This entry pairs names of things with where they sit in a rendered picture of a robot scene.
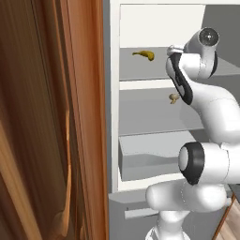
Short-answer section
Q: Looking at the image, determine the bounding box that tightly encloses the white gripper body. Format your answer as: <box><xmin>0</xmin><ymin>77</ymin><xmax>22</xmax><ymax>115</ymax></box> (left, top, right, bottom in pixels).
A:
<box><xmin>166</xmin><ymin>44</ymin><xmax>186</xmax><ymax>57</ymax></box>

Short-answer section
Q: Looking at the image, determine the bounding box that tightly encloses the grey fridge shelf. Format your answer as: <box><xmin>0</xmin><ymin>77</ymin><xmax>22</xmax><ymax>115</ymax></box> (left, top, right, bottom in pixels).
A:
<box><xmin>118</xmin><ymin>87</ymin><xmax>208</xmax><ymax>137</ymax></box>
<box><xmin>118</xmin><ymin>46</ymin><xmax>240</xmax><ymax>91</ymax></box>

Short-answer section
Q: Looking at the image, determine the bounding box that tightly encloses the grey open fridge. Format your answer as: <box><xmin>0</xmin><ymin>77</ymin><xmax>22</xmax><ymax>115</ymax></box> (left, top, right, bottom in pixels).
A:
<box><xmin>102</xmin><ymin>0</ymin><xmax>240</xmax><ymax>240</ymax></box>

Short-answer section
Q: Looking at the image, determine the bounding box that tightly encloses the grey fridge crisper drawer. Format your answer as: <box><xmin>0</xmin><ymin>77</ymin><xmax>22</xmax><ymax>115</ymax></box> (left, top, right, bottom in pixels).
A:
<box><xmin>118</xmin><ymin>129</ymin><xmax>208</xmax><ymax>183</ymax></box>

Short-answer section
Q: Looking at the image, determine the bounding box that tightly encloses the yellow banana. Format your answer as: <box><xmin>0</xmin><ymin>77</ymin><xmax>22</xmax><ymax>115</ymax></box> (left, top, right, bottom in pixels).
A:
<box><xmin>131</xmin><ymin>50</ymin><xmax>156</xmax><ymax>62</ymax></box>

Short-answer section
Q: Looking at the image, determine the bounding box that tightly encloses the beige mushroom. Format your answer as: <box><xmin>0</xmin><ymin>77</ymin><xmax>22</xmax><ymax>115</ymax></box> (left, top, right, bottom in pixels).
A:
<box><xmin>169</xmin><ymin>93</ymin><xmax>181</xmax><ymax>105</ymax></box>

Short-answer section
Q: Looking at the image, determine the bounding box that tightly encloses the brown wooden tall cupboard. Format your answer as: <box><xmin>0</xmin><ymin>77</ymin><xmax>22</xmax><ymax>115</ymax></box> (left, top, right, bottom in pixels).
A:
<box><xmin>0</xmin><ymin>0</ymin><xmax>110</xmax><ymax>240</ymax></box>

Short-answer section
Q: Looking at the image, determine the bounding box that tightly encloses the grey freezer drawer front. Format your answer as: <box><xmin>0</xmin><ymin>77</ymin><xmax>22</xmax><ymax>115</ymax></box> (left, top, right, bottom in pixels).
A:
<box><xmin>108</xmin><ymin>187</ymin><xmax>233</xmax><ymax>240</ymax></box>

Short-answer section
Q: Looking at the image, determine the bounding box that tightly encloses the brown wooden cupboard handle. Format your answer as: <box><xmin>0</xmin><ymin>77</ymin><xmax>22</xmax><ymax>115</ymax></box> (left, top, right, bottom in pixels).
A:
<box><xmin>61</xmin><ymin>109</ymin><xmax>73</xmax><ymax>233</ymax></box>

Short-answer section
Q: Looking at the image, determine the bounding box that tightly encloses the grey freezer drawer handle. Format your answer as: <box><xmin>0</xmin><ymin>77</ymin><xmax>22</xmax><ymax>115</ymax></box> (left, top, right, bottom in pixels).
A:
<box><xmin>124</xmin><ymin>207</ymin><xmax>159</xmax><ymax>220</ymax></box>

